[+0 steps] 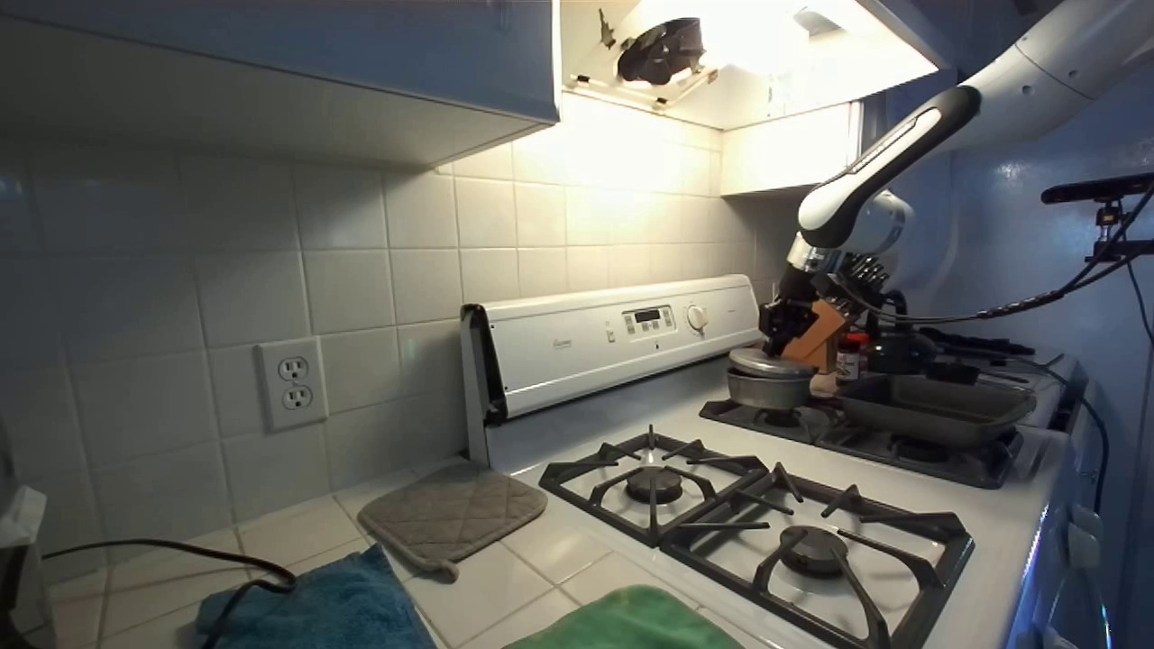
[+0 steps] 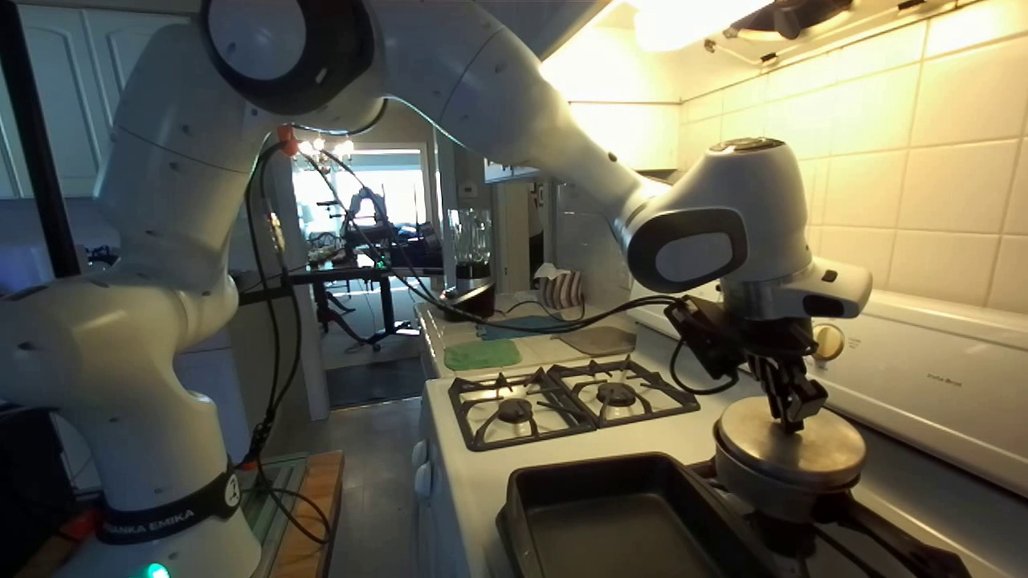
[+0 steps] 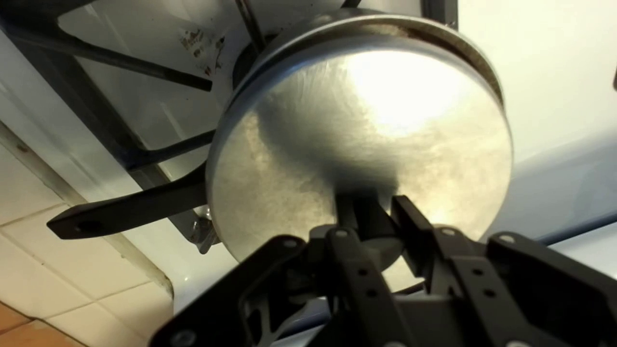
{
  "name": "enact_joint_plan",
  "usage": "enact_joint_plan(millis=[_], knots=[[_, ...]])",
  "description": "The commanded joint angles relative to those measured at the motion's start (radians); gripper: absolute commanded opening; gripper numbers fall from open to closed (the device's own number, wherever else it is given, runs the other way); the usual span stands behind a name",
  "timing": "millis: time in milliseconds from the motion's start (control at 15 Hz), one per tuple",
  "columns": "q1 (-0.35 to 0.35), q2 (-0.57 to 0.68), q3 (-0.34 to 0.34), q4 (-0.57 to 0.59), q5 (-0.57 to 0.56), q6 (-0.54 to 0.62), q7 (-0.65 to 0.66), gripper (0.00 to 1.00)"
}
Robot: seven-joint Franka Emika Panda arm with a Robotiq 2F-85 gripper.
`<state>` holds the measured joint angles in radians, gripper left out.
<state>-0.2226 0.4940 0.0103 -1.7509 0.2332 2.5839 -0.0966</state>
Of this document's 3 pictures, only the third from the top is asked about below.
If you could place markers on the black stove grate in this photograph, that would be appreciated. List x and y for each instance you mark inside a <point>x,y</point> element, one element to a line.
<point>135,159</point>

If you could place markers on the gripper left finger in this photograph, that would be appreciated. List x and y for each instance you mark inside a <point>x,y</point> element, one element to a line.
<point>356,284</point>

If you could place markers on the white stove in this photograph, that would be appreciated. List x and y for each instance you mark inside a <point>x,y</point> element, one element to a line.
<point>554,72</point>

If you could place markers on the silver pot lid black knob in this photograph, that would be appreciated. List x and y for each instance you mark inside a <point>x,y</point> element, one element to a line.
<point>308,159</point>

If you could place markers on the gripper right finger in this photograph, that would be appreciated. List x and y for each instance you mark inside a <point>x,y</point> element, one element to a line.
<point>530,289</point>

